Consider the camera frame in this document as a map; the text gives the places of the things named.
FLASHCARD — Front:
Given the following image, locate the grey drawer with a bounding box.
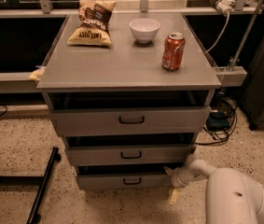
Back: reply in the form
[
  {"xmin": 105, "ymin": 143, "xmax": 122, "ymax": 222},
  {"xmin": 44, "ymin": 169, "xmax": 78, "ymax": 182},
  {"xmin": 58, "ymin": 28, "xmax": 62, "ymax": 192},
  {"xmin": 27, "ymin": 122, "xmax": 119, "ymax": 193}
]
[
  {"xmin": 65, "ymin": 144, "xmax": 195, "ymax": 166},
  {"xmin": 76, "ymin": 171, "xmax": 170, "ymax": 190},
  {"xmin": 49, "ymin": 106, "xmax": 210, "ymax": 136}
]

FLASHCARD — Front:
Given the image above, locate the white power cable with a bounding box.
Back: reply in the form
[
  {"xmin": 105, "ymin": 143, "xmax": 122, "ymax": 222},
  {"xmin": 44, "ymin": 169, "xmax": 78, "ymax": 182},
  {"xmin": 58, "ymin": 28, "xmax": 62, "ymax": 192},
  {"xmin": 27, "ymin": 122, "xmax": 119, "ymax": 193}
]
[{"xmin": 203, "ymin": 10, "xmax": 231, "ymax": 56}]

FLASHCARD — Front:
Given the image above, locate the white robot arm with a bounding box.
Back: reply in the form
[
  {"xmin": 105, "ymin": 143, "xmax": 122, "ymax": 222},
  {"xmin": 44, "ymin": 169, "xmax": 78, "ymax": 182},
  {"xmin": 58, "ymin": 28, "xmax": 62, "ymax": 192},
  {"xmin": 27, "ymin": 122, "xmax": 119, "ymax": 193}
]
[{"xmin": 164, "ymin": 154, "xmax": 264, "ymax": 224}]

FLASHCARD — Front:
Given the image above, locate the grey drawer cabinet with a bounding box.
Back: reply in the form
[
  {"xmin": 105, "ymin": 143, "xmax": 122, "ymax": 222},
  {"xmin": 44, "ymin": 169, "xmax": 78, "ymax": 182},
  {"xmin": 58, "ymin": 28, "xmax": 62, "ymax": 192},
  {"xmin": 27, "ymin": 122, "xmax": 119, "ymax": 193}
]
[{"xmin": 37, "ymin": 12, "xmax": 221, "ymax": 177}]

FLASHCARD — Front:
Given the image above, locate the grey rail beam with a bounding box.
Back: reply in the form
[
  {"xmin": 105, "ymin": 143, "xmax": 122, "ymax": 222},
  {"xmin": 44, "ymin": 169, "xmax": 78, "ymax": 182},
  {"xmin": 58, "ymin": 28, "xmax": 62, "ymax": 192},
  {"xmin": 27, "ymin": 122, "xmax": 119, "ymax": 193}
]
[
  {"xmin": 0, "ymin": 72, "xmax": 39, "ymax": 94},
  {"xmin": 214, "ymin": 66, "xmax": 247, "ymax": 87}
]

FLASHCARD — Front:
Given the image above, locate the grey metal rod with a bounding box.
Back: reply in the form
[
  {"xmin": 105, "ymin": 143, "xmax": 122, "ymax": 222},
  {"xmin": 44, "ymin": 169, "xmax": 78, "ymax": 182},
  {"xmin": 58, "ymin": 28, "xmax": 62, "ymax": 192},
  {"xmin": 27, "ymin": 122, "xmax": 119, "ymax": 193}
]
[{"xmin": 225, "ymin": 0, "xmax": 264, "ymax": 72}]

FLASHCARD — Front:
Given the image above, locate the grey middle drawer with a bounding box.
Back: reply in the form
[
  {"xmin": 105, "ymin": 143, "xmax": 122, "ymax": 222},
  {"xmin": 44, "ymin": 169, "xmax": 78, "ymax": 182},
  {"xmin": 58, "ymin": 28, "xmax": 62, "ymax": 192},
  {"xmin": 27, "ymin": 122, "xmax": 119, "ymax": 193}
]
[{"xmin": 65, "ymin": 144, "xmax": 195, "ymax": 166}]

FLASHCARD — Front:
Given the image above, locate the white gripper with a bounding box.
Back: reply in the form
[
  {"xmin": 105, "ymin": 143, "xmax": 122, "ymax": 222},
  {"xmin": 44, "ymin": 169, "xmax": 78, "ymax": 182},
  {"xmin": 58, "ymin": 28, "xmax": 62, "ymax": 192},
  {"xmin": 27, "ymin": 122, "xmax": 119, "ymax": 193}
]
[{"xmin": 163, "ymin": 166, "xmax": 200, "ymax": 205}]

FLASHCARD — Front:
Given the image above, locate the black stand leg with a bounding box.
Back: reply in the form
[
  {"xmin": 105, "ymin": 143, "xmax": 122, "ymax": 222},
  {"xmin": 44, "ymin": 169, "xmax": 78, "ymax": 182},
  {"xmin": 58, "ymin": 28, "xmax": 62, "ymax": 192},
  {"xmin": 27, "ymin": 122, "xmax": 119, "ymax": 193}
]
[{"xmin": 0, "ymin": 147, "xmax": 62, "ymax": 224}]

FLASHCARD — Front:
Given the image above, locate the grey left rail beam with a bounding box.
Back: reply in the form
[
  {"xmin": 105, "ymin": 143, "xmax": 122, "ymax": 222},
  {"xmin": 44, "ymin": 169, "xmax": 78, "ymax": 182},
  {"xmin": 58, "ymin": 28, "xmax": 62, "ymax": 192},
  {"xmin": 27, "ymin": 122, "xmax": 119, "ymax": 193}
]
[{"xmin": 0, "ymin": 72, "xmax": 39, "ymax": 94}]

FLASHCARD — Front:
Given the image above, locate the yellow brown chip bag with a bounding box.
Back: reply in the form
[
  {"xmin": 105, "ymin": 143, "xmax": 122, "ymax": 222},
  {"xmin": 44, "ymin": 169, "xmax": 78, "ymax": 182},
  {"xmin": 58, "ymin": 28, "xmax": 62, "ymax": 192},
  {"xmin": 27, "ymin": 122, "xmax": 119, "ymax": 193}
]
[{"xmin": 68, "ymin": 0, "xmax": 116, "ymax": 47}]

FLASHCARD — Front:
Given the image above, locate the yellow tape piece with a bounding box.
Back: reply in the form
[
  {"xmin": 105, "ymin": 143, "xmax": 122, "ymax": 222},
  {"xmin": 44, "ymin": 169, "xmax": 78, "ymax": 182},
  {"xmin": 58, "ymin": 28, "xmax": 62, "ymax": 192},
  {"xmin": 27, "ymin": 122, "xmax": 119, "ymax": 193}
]
[{"xmin": 29, "ymin": 67, "xmax": 46, "ymax": 82}]

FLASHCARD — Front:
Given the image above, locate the orange soda can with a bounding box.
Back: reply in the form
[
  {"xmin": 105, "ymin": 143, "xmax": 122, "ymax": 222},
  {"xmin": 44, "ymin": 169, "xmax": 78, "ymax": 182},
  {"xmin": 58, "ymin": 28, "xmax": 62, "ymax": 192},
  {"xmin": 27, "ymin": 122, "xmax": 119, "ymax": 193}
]
[{"xmin": 161, "ymin": 32, "xmax": 186, "ymax": 71}]

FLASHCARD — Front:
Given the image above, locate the grey top drawer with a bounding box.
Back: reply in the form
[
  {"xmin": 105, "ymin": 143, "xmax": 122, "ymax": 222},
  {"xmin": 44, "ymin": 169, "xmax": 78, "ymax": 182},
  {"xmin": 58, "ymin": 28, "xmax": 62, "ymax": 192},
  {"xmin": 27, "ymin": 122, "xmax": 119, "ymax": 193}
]
[{"xmin": 49, "ymin": 106, "xmax": 210, "ymax": 136}]

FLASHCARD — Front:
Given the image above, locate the black cable bundle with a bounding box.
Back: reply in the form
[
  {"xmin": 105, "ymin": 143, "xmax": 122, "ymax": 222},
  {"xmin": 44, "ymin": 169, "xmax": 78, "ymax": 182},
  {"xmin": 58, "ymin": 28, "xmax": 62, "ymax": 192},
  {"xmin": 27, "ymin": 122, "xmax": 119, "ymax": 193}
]
[{"xmin": 195, "ymin": 95, "xmax": 238, "ymax": 147}]

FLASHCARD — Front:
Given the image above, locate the white bowl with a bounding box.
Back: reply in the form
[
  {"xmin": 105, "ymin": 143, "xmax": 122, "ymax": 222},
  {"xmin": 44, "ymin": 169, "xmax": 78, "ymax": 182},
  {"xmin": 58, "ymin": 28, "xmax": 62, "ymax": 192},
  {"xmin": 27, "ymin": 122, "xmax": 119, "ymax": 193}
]
[{"xmin": 130, "ymin": 19, "xmax": 160, "ymax": 44}]

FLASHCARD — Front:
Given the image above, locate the grey bottom drawer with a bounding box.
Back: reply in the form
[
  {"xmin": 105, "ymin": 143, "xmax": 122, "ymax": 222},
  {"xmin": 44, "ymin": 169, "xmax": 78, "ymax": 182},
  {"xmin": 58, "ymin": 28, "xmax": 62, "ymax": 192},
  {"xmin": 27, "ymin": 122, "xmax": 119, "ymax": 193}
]
[{"xmin": 76, "ymin": 171, "xmax": 170, "ymax": 190}]

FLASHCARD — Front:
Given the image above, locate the grey right rail beam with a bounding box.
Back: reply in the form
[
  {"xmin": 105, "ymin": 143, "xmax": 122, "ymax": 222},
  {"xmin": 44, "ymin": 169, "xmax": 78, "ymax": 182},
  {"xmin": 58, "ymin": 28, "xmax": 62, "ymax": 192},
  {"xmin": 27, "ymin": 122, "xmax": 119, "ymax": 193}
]
[{"xmin": 214, "ymin": 66, "xmax": 247, "ymax": 87}]

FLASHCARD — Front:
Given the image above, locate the white power strip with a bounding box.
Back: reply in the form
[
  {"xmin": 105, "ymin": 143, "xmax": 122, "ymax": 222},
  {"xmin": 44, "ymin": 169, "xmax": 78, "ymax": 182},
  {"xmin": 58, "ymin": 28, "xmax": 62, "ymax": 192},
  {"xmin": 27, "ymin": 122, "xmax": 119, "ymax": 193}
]
[{"xmin": 209, "ymin": 0, "xmax": 235, "ymax": 15}]

